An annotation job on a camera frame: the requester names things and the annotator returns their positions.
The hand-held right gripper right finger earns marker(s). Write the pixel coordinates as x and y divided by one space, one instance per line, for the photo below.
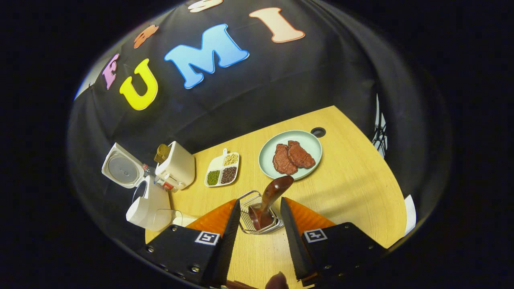
291 241

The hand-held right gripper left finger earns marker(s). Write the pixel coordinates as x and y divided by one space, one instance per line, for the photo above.
229 249

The brown wooden spoon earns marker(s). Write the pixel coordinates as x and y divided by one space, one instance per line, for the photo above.
273 192

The clear rice container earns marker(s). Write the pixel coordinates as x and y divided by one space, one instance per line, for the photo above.
180 218

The white rice cooker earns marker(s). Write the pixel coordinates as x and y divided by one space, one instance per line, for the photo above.
148 204

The white divided bean dish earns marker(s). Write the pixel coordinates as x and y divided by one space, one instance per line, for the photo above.
221 168

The brown meat steak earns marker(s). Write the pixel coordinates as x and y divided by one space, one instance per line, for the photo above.
283 160
303 156

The clear water bottle red label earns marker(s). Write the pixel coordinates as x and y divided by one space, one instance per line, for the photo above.
164 184

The white toaster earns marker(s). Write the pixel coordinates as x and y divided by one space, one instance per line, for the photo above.
178 166

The pale green plate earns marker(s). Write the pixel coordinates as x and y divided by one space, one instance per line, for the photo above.
309 144

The brown bread slice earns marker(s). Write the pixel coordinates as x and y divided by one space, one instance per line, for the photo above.
162 152

